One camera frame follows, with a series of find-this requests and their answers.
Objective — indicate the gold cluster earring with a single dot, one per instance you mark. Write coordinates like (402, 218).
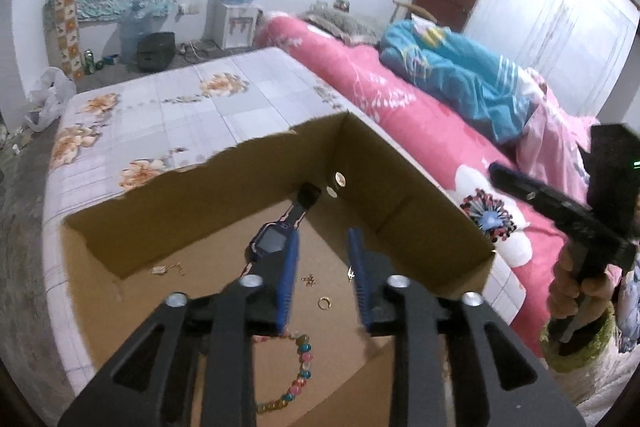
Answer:
(307, 280)

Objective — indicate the brown cardboard box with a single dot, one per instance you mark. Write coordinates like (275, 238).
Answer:
(200, 257)

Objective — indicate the person's printed clothing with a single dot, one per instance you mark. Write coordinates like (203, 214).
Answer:
(630, 302)

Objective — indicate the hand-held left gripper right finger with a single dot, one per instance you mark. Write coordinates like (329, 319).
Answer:
(357, 277)

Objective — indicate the dark jar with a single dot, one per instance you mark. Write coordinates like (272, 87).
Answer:
(342, 4)

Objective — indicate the white wall socket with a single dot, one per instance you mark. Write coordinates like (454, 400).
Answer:
(190, 9)

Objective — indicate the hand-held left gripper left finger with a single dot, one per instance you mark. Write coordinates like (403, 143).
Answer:
(287, 277)

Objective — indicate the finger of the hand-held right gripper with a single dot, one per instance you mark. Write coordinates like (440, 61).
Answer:
(550, 207)

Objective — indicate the green can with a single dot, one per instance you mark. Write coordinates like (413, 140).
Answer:
(88, 63)

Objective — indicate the white water dispenser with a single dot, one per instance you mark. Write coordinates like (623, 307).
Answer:
(235, 27)

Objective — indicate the clear water jug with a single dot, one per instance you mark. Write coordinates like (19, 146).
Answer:
(135, 37)

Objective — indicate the blue striped blanket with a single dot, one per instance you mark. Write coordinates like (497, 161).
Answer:
(460, 77)

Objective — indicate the pink floral bed sheet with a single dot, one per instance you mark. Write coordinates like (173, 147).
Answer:
(400, 107)

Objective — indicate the person's right hand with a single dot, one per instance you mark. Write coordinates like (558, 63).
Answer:
(562, 292)

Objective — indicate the orange checked cloth strip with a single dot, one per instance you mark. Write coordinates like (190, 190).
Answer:
(67, 32)

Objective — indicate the small gold earring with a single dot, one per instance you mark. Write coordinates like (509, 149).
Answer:
(351, 274)

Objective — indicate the white wardrobe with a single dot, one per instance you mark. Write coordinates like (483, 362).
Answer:
(565, 17)

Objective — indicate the white plastic bag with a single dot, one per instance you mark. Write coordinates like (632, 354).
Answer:
(50, 99)

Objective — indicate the wooden chair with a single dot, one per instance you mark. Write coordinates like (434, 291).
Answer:
(417, 9)

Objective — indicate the grey pillow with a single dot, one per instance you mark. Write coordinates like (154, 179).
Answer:
(345, 24)

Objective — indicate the pink blanket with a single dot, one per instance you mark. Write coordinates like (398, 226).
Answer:
(550, 142)

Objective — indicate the black smartwatch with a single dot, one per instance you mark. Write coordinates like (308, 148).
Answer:
(267, 239)

